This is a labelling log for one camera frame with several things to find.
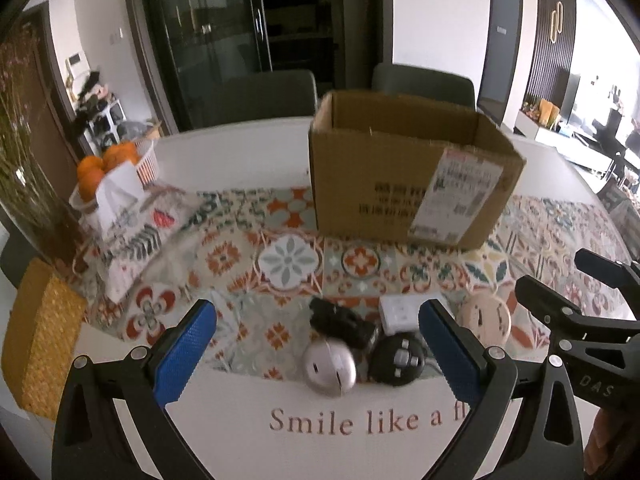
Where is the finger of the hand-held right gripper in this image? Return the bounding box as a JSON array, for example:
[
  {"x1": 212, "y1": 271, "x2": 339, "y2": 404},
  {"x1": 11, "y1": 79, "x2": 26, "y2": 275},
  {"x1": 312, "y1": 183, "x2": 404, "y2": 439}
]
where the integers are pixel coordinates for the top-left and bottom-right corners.
[
  {"x1": 515, "y1": 275, "x2": 640, "y2": 343},
  {"x1": 574, "y1": 249, "x2": 640, "y2": 288}
]

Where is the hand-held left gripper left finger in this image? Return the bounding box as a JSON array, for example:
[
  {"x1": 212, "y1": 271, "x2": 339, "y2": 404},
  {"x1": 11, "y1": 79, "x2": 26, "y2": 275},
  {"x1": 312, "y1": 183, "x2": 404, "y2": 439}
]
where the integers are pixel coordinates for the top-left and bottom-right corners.
[{"x1": 52, "y1": 299, "x2": 218, "y2": 480}]

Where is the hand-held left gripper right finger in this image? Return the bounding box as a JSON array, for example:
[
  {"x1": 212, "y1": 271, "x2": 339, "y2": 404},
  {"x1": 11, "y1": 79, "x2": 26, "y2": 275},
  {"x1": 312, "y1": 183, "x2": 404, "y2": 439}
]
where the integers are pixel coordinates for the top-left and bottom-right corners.
[{"x1": 417, "y1": 299, "x2": 586, "y2": 480}]

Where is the beige round socket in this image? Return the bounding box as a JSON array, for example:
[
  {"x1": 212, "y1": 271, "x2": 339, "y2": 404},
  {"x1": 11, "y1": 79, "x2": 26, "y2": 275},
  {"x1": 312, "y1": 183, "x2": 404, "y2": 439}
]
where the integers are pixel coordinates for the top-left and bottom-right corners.
[{"x1": 457, "y1": 292, "x2": 512, "y2": 347}]

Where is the black round device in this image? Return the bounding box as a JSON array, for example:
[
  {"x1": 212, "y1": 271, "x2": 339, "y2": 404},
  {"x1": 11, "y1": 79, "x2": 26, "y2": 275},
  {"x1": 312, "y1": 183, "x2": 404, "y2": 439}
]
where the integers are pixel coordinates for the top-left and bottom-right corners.
[{"x1": 368, "y1": 332, "x2": 427, "y2": 387}]

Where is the black plug adapter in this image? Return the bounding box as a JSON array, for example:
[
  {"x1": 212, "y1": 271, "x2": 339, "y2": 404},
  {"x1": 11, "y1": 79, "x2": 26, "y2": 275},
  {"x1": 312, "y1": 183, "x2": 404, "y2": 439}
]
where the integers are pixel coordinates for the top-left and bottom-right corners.
[{"x1": 309, "y1": 296, "x2": 378, "y2": 348}]

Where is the silver round device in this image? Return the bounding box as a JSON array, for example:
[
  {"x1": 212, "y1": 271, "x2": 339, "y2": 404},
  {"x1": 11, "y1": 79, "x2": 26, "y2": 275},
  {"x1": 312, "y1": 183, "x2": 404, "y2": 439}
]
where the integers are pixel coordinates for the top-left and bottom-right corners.
[{"x1": 301, "y1": 338, "x2": 358, "y2": 399}]

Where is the brown cardboard box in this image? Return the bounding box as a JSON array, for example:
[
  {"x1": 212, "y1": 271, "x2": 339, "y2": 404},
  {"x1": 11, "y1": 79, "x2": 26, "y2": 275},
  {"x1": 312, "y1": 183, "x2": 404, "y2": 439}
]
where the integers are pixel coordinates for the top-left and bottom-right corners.
[{"x1": 307, "y1": 90, "x2": 527, "y2": 252}]

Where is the person's right forearm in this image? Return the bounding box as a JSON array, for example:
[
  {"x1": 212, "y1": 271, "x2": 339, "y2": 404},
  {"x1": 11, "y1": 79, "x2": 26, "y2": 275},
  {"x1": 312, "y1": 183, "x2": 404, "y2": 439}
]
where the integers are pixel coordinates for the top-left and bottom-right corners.
[{"x1": 582, "y1": 402, "x2": 640, "y2": 480}]

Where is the patterned tile-print table runner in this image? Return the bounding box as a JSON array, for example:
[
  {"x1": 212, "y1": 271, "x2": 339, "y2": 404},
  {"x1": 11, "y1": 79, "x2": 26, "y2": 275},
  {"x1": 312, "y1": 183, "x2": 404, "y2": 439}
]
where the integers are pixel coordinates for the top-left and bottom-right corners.
[{"x1": 82, "y1": 185, "x2": 640, "y2": 480}]

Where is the white low cabinet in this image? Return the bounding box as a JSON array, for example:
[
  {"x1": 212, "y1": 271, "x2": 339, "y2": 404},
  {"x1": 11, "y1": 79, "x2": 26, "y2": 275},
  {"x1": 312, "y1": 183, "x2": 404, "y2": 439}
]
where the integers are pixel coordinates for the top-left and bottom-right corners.
[{"x1": 515, "y1": 110, "x2": 621, "y2": 166}]

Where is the yellow woven box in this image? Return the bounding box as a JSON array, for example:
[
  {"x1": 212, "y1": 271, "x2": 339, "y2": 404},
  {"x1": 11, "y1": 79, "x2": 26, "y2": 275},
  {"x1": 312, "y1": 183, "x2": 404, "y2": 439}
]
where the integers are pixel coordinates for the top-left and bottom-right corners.
[{"x1": 2, "y1": 259, "x2": 88, "y2": 421}]

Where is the white paper bag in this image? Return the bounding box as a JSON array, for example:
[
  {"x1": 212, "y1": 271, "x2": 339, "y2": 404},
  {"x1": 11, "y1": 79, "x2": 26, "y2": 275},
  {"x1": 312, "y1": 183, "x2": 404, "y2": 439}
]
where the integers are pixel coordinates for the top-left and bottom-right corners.
[{"x1": 95, "y1": 162, "x2": 143, "y2": 226}]

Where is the white plastic fruit basket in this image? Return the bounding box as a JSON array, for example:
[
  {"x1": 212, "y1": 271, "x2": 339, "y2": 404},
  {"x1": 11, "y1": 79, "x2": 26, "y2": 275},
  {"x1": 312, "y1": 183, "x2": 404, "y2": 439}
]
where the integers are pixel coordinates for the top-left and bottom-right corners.
[{"x1": 69, "y1": 139, "x2": 161, "y2": 211}]

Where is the vase of dried flower branches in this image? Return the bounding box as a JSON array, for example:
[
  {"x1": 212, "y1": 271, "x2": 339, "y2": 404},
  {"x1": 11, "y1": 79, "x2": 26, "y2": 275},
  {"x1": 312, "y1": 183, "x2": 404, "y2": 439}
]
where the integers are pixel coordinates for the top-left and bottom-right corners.
[{"x1": 0, "y1": 25, "x2": 86, "y2": 266}]

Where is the grey interior door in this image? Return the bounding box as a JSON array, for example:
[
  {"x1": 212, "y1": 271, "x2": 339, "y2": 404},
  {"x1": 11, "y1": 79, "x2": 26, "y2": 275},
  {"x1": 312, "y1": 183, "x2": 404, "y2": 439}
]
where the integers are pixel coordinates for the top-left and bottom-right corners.
[{"x1": 477, "y1": 0, "x2": 523, "y2": 128}]

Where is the white storage shelf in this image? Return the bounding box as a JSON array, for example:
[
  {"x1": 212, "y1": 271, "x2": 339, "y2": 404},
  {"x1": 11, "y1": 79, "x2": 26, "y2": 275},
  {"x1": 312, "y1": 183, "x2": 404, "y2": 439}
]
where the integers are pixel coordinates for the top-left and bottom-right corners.
[{"x1": 75, "y1": 97, "x2": 126, "y2": 156}]

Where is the dark grey dining chair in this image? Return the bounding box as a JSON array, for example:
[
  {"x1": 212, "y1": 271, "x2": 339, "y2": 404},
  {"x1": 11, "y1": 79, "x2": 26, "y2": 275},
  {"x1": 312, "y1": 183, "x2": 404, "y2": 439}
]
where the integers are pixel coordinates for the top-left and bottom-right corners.
[
  {"x1": 371, "y1": 62, "x2": 476, "y2": 111},
  {"x1": 207, "y1": 71, "x2": 318, "y2": 128}
]

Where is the brown wooden door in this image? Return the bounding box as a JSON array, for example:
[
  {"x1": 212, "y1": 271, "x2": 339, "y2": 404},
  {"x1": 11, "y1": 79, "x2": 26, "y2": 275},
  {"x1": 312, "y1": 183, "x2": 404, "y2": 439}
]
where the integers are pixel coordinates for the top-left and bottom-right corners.
[{"x1": 0, "y1": 2, "x2": 83, "y2": 161}]

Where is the dark framed glass sliding door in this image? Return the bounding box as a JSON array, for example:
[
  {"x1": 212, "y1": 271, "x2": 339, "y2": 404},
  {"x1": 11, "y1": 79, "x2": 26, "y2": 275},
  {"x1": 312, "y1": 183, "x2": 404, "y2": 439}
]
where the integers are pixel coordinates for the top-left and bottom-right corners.
[{"x1": 122, "y1": 0, "x2": 396, "y2": 133}]

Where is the dark slatted wall panel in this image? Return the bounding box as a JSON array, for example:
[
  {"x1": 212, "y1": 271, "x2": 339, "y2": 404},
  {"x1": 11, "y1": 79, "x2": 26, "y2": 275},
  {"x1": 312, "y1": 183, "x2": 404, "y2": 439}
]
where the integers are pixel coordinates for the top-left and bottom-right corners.
[{"x1": 525, "y1": 0, "x2": 581, "y2": 106}]

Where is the gold wall ornament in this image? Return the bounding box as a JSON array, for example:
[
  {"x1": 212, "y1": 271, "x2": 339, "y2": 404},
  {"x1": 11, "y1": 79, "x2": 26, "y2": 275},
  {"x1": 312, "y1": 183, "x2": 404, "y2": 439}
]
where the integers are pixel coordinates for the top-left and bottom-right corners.
[{"x1": 547, "y1": 2, "x2": 565, "y2": 43}]

